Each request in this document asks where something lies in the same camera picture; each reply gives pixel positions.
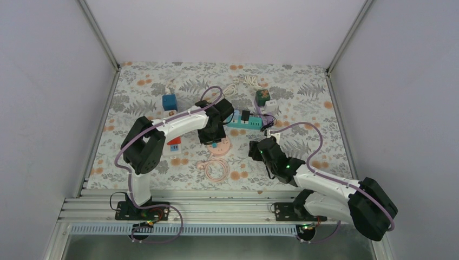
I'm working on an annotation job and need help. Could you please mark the floral table mat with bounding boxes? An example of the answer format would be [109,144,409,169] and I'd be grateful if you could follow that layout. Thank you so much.
[88,61,356,192]

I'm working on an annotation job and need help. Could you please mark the black power adapter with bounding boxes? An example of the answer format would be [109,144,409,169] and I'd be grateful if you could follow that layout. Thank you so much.
[241,110,277,132]

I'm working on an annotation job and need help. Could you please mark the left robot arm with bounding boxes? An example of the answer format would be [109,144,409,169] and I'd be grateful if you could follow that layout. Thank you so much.
[114,99,234,219]

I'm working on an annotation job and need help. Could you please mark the purple power strip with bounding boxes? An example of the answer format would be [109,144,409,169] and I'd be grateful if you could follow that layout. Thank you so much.
[253,100,267,116]

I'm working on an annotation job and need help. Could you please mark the white pink cube socket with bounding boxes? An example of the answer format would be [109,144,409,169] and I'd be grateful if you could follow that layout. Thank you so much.
[163,110,178,118]

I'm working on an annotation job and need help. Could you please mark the dark blue cube socket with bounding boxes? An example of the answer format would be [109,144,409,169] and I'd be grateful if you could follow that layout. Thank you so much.
[162,94,178,111]

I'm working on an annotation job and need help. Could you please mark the white bundled cable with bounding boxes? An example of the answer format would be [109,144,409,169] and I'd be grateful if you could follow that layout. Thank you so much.
[233,74,268,90]

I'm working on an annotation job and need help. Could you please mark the dark green cube socket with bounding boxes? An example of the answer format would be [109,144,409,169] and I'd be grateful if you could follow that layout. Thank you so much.
[255,89,271,107]

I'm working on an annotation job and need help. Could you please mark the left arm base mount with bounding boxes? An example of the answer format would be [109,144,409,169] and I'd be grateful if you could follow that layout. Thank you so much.
[109,192,184,244]

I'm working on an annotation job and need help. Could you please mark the red cube socket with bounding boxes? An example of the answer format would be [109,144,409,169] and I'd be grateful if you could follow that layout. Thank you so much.
[167,137,181,146]

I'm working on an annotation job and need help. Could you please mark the white multicolour power strip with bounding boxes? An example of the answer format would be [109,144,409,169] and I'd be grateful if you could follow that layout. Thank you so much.
[162,143,182,158]

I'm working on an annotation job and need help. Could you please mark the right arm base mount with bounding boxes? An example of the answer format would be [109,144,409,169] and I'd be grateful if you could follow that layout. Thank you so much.
[269,202,341,244]

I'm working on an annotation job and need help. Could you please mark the teal power strip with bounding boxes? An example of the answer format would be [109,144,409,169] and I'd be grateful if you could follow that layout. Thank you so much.
[224,115,263,130]

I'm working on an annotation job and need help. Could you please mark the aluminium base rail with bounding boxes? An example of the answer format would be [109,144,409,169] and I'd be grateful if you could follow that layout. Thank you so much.
[58,190,335,237]

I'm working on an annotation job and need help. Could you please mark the pink coiled cable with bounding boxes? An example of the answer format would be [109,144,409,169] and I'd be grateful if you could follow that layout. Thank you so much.
[195,157,231,183]

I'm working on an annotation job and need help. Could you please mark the light blue plug adapter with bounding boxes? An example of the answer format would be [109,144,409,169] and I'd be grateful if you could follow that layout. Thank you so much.
[231,110,240,123]

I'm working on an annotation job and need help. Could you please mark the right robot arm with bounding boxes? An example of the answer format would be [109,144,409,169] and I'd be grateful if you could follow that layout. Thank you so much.
[248,137,398,241]

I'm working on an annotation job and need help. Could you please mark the pink round power socket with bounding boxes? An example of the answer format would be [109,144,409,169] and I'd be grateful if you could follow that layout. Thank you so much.
[207,137,232,157]

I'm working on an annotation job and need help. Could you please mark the white cube adapter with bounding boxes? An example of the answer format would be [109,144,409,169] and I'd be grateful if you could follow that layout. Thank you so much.
[264,100,278,113]

